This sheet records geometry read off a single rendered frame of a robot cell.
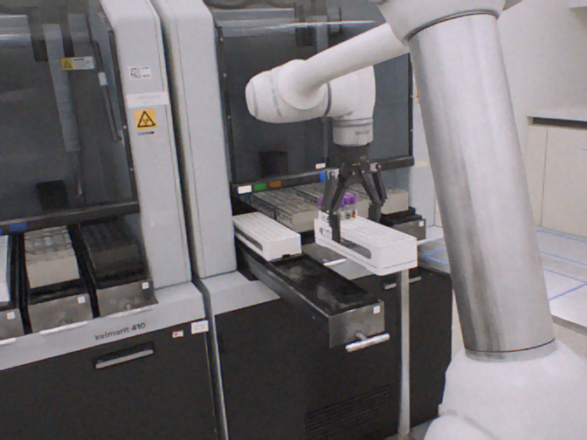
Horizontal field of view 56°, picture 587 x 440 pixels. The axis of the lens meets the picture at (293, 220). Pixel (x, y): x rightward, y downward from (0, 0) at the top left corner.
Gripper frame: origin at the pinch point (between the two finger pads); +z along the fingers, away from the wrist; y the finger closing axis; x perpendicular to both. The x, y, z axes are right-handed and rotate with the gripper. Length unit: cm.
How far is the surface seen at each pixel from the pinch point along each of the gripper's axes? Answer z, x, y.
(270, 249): 7.2, 17.5, -15.2
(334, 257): 16.8, 25.4, 7.7
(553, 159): 30, 126, 217
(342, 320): 12.8, -17.6, -14.4
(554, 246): 10, -16, 48
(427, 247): 9.8, 1.2, 22.4
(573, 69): -21, 147, 255
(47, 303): 12, 25, -69
